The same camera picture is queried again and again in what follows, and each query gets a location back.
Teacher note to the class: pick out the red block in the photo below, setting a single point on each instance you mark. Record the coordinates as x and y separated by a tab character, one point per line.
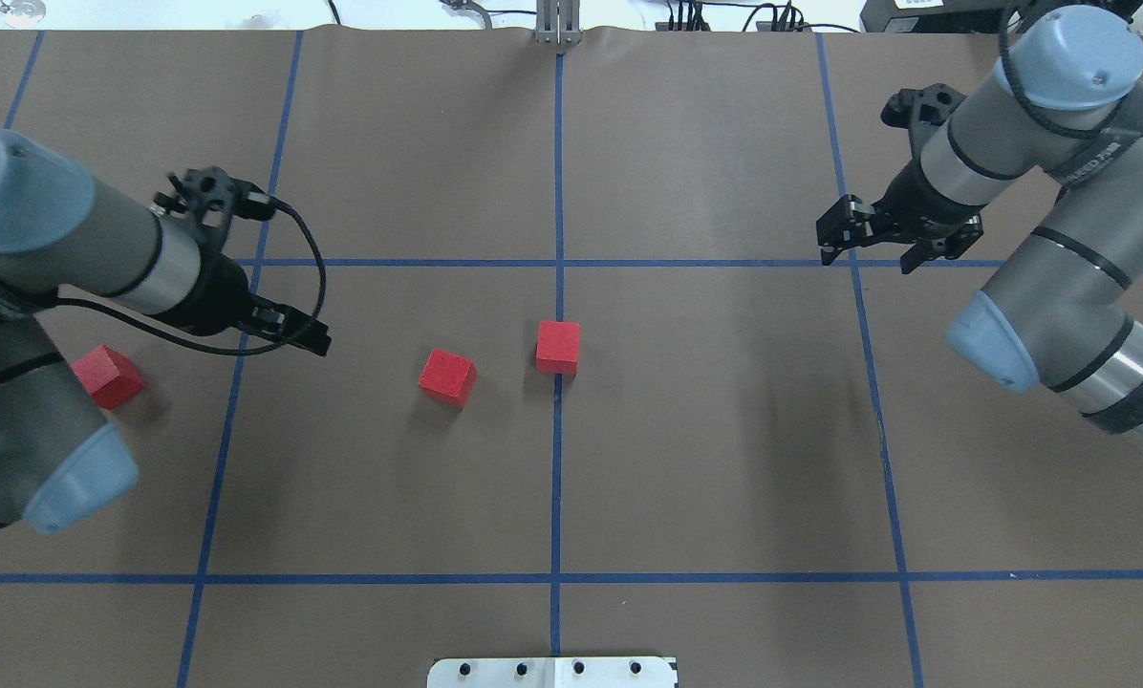
448	377
558	347

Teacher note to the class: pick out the red block near left arm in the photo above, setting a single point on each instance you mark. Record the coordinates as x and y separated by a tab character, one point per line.
109	378

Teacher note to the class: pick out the black box with label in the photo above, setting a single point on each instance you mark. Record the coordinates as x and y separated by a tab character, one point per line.
931	16

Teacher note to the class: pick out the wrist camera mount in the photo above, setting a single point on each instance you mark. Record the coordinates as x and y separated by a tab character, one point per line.
921	112
206	201

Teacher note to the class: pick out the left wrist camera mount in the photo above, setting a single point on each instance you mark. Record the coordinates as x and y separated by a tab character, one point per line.
206	201

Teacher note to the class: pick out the aluminium frame post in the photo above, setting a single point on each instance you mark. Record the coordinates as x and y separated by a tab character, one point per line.
557	23

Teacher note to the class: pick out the white camera stand pedestal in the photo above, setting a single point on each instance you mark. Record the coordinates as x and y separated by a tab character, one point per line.
551	671

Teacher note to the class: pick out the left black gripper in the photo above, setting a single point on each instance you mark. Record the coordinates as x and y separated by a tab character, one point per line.
220	294

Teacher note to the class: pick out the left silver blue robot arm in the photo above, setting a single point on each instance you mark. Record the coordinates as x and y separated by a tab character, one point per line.
69	240

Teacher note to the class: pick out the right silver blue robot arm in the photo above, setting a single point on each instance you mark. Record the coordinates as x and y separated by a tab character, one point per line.
1066	97

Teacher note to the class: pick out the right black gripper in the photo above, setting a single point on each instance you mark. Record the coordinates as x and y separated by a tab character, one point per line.
909	200

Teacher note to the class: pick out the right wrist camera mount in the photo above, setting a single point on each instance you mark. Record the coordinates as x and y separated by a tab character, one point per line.
921	112

